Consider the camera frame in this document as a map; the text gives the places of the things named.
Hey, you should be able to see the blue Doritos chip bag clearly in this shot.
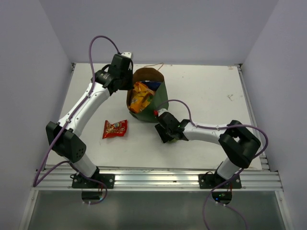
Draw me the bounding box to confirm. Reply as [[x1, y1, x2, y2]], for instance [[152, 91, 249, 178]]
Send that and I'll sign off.
[[142, 81, 161, 91]]

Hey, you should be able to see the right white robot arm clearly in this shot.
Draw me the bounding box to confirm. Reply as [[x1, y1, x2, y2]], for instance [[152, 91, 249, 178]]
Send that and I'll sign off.
[[154, 109, 261, 188]]

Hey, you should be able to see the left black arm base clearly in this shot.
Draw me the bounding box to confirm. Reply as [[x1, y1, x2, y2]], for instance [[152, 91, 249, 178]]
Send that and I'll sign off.
[[70, 173, 115, 189]]

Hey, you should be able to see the red snack packet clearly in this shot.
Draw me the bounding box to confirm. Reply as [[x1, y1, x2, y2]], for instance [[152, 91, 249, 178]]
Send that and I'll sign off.
[[102, 120, 128, 139]]

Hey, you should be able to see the green paper bag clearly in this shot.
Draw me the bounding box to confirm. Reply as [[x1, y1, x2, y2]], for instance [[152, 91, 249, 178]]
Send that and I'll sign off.
[[126, 65, 169, 123]]

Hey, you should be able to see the yellow mango candy bag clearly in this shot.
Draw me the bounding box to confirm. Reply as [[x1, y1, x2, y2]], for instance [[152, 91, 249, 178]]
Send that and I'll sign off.
[[129, 82, 155, 114]]

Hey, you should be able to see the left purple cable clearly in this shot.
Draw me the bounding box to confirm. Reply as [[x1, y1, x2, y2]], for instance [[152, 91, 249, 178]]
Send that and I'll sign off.
[[32, 35, 128, 206]]

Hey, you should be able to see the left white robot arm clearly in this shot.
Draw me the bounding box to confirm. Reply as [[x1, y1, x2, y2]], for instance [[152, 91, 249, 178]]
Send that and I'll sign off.
[[46, 52, 133, 188]]

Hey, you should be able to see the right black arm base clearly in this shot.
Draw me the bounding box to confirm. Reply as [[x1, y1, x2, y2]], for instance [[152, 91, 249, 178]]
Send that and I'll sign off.
[[198, 169, 243, 189]]

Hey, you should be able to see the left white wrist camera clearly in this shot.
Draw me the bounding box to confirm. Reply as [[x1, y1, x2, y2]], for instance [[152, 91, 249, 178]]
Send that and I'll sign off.
[[121, 52, 133, 70]]

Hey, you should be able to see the aluminium front rail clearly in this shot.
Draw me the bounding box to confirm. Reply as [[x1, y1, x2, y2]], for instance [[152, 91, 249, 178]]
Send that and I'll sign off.
[[33, 166, 283, 192]]

